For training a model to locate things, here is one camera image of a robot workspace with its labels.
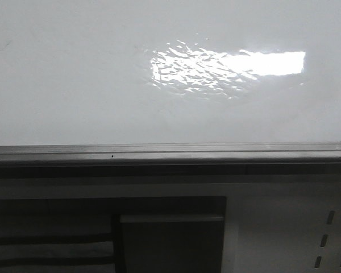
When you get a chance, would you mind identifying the white whiteboard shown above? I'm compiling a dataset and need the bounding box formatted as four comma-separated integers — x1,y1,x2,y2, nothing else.
0,1,341,146

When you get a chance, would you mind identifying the dark cabinet box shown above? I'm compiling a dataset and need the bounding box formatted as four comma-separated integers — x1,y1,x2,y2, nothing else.
0,196,226,272

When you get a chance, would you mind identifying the white perforated metal panel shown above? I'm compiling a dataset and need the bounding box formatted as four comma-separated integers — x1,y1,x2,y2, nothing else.
232,183,341,272

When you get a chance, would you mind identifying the grey aluminium whiteboard frame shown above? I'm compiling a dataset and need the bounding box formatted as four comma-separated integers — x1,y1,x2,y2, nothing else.
0,142,341,179

